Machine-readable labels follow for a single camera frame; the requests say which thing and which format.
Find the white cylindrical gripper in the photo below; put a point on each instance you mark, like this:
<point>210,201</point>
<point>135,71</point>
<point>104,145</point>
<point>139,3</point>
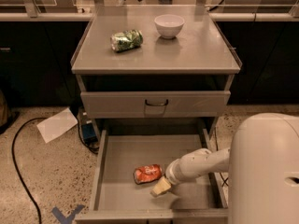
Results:
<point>175,173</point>

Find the red coke can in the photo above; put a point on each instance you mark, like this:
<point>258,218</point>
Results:
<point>147,173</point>

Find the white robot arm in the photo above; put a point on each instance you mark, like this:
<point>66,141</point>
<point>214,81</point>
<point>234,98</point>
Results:
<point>263,167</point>

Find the open middle drawer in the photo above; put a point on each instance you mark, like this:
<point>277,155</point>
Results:
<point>117,199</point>

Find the closed top drawer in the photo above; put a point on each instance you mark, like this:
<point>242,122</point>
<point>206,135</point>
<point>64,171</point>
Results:
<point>131,104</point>

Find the grey drawer cabinet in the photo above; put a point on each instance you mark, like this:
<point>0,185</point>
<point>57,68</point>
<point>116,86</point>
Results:
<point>197,59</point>

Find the long dark back counter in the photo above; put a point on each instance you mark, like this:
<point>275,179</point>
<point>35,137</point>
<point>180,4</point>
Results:
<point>36,60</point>

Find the blue box on floor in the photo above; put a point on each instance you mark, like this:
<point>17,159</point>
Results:
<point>88,133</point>

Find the white paper sheet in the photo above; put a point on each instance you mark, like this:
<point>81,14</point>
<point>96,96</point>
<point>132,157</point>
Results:
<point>55,126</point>

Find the green crumpled chip bag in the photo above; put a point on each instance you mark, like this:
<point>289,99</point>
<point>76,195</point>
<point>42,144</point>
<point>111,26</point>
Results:
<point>129,39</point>

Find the white ceramic bowl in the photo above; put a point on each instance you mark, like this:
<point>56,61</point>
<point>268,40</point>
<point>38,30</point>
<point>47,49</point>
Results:
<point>168,25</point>

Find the black drawer handle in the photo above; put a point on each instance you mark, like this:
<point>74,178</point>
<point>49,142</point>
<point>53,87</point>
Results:
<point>156,104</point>

